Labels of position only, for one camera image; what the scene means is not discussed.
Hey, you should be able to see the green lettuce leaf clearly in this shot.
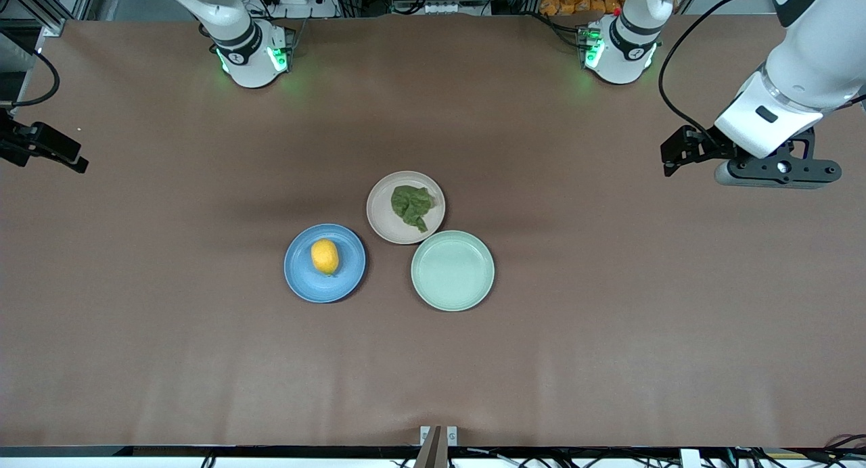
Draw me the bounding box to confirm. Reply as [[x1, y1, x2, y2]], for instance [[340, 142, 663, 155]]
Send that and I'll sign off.
[[390, 185, 437, 234]]

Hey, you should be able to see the yellow lemon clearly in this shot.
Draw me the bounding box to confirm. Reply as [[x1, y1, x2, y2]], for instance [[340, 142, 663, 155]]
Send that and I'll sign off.
[[311, 238, 341, 277]]

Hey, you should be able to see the pale green plate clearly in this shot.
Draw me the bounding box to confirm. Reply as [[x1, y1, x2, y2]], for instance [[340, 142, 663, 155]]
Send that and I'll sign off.
[[411, 230, 495, 312]]

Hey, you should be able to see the blue plate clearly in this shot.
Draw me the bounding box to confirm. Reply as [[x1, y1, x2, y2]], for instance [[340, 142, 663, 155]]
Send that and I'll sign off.
[[283, 223, 367, 304]]

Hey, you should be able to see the beige plate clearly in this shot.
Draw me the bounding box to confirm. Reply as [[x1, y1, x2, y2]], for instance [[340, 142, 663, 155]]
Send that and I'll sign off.
[[366, 170, 447, 245]]

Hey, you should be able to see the brown table cover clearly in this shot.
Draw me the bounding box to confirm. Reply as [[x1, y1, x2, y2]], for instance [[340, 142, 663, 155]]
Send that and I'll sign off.
[[0, 15, 866, 448]]

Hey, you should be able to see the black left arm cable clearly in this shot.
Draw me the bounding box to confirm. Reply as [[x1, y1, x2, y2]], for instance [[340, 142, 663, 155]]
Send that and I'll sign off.
[[658, 0, 773, 141]]

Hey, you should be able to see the aluminium frame profile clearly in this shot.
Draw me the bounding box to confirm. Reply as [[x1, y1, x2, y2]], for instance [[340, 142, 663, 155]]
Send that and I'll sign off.
[[0, 0, 95, 39]]

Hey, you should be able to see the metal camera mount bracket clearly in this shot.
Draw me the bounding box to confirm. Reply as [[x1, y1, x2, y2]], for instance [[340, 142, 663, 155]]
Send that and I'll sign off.
[[419, 425, 459, 468]]

